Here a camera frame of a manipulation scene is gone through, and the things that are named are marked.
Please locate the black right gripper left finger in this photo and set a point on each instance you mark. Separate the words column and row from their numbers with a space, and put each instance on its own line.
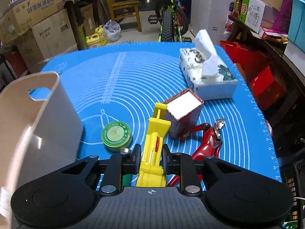
column 115, row 168

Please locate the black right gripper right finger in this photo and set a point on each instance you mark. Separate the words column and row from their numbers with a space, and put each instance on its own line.
column 182, row 166

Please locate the yellow toy tool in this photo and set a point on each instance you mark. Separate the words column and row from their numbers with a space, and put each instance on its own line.
column 151, row 173

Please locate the green round tin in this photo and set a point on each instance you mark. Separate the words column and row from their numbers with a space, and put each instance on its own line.
column 116, row 135

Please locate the red ultraman figure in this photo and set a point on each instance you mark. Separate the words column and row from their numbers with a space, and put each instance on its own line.
column 211, row 140

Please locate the patterned square box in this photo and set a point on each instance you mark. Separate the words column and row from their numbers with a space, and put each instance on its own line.
column 183, row 110

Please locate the beige plastic storage basket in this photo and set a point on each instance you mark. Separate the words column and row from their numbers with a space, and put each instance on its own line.
column 40, row 133

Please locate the blue silicone baking mat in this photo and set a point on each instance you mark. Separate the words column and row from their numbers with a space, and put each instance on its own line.
column 124, row 81

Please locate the tissue pack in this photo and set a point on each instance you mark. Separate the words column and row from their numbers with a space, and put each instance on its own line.
column 205, row 72

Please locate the yellow oil jug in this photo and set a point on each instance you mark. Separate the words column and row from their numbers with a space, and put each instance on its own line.
column 98, row 39

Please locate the plastic bag on floor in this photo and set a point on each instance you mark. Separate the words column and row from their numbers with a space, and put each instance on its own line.
column 112, row 30

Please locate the bicycle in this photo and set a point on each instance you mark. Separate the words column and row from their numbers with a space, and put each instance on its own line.
column 172, row 19

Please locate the large taped cardboard box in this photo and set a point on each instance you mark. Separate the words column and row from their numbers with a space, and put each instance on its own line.
column 47, row 39

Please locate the wooden chair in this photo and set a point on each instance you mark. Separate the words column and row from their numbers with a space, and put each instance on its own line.
column 125, row 9

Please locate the white freezer cabinet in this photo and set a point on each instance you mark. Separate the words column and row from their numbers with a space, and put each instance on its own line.
column 212, row 16

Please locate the green white carton box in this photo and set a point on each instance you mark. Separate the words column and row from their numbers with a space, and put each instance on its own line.
column 252, row 13

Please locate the printed cardboard box on stack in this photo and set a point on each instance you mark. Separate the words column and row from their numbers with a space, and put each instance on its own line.
column 20, row 16

